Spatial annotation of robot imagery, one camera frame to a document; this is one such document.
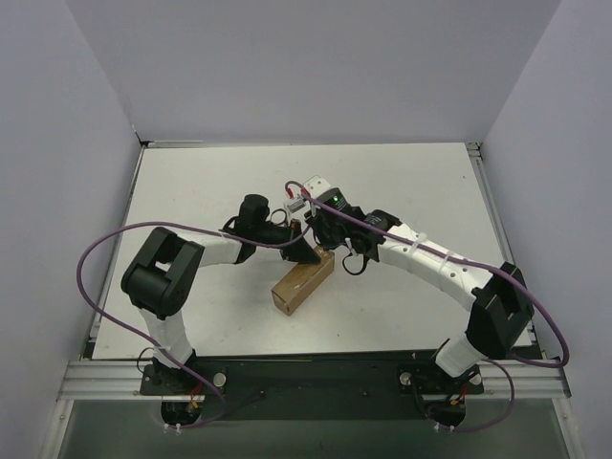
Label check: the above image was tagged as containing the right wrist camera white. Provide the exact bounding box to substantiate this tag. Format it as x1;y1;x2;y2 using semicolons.
303;175;332;199

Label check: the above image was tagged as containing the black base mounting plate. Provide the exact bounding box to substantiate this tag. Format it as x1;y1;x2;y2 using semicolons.
140;351;484;425

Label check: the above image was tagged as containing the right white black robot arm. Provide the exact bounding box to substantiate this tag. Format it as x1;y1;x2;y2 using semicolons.
306;208;534;378

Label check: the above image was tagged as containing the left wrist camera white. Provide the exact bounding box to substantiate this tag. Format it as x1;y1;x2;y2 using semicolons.
283;197;306;217

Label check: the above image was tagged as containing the purple cable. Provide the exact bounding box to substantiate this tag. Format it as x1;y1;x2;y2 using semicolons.
300;193;573;434
76;180;317;429

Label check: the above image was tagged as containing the aluminium front rail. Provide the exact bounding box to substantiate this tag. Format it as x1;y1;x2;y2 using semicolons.
59;360;570;401

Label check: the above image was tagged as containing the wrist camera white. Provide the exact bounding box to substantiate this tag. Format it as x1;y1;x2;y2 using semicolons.
303;175;332;199
283;197;306;217

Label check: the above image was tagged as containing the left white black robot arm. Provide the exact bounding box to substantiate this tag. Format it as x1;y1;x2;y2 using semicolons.
120;194;321;394

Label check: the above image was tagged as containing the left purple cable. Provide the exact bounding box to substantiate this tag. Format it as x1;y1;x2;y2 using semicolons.
76;180;317;429

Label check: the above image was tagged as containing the brown cardboard express box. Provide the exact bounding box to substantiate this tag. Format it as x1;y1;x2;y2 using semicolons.
271;247;335;316

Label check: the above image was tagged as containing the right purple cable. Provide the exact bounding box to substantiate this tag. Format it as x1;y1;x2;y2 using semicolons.
300;193;573;434

